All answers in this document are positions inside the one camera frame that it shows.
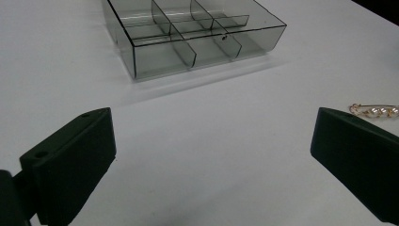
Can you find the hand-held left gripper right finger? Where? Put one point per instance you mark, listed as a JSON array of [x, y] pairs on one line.
[[357, 157]]

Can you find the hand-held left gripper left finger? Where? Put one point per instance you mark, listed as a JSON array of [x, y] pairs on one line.
[[70, 163]]

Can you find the gold pearl brooch pin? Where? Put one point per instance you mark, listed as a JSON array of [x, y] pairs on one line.
[[376, 110]]

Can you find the clear grey compartment box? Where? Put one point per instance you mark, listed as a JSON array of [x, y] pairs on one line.
[[188, 34]]

